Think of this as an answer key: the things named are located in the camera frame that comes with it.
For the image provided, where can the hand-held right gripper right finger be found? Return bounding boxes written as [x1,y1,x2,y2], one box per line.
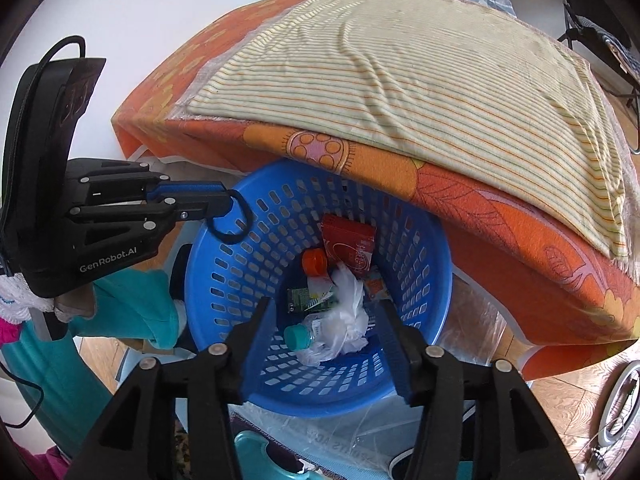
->
[374,299,581,480]

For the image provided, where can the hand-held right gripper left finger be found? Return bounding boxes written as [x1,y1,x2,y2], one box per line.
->
[65,296,279,480]

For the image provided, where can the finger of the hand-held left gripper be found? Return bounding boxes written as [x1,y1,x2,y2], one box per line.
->
[174,190,241,224]
[144,181,229,199]

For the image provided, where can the black hair tie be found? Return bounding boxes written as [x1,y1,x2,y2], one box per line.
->
[206,191,251,245]

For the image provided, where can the clear bottle with teal cap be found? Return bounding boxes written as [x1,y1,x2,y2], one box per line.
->
[283,312,333,357]

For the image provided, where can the white plastic bag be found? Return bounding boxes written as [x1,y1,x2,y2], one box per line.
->
[296,261,371,366]

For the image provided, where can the blue plastic basket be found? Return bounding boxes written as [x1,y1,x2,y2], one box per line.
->
[184,160,454,419]

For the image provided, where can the person's left hand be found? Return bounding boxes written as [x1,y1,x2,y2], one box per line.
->
[0,275,96,323]

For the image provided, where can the green printed packet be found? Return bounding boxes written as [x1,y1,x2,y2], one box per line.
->
[286,286,341,317]

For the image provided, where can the small orange packet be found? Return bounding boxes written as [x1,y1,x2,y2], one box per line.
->
[362,271,387,302]

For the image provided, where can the clear plastic sheet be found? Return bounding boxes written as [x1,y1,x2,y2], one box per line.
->
[227,270,503,480]

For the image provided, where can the teal plastic stool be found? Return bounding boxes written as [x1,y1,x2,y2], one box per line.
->
[234,430,323,480]

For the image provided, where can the red packet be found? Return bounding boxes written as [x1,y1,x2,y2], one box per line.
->
[320,213,377,277]

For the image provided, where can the person's teal trousers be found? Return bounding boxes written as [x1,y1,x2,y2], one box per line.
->
[0,269,187,461]

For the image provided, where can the yellow striped blanket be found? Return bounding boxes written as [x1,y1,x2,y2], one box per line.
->
[176,0,630,261]

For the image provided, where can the checked cloth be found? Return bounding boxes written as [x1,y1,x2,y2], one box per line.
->
[602,35,640,81]

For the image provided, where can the black folding chair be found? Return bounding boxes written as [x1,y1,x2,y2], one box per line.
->
[554,0,640,153]

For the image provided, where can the black cable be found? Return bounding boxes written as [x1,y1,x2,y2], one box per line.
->
[0,360,47,431]

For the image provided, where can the white ring light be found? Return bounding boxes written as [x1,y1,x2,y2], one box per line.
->
[592,359,640,463]

